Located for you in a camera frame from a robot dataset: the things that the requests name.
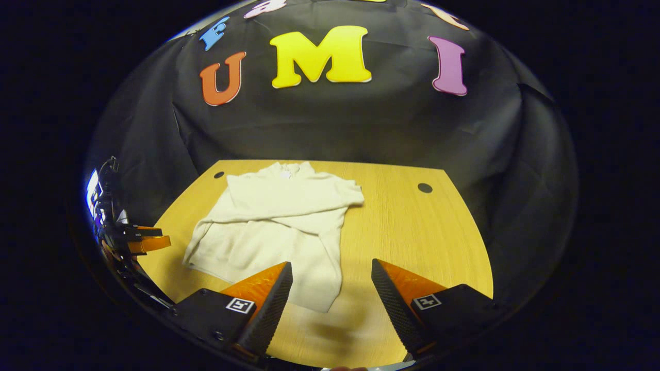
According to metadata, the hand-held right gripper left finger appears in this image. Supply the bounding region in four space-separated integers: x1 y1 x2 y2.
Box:
172 261 294 361

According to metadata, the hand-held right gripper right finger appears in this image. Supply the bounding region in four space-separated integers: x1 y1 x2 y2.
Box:
371 258 500 361

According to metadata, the computer monitor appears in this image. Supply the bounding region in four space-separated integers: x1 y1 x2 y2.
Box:
86 169 102 220

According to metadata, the black backdrop cloth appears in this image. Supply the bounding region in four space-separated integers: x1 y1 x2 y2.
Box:
85 0 578 310

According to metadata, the cream sweater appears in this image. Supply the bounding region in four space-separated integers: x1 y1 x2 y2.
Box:
182 161 366 314

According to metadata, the black stand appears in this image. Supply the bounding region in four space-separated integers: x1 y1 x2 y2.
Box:
101 156 120 225

